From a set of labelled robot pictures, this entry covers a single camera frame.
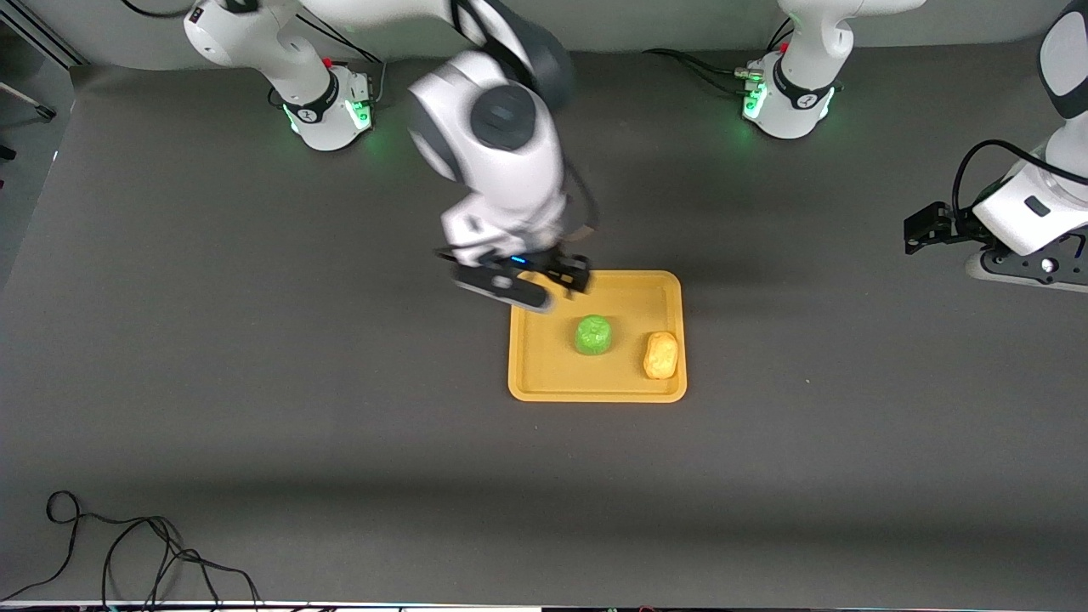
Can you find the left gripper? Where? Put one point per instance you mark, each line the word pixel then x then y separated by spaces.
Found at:
pixel 958 225

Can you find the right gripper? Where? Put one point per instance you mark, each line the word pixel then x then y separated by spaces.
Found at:
pixel 568 271

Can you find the green apple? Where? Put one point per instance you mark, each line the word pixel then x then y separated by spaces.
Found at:
pixel 593 337

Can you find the yellow-brown potato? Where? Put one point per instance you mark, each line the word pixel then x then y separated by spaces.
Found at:
pixel 661 355

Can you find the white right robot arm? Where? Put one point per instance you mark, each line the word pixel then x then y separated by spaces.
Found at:
pixel 501 170

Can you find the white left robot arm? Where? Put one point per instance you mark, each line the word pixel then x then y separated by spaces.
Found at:
pixel 799 102

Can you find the yellow plastic tray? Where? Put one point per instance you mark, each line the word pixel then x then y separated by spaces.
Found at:
pixel 544 357

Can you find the dark grey table mat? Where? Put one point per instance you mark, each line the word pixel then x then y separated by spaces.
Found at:
pixel 255 340

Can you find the black stand leg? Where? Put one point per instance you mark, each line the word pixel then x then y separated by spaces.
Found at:
pixel 47 111

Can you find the aluminium frame rail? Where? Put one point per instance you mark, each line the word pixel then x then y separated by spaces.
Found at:
pixel 42 38

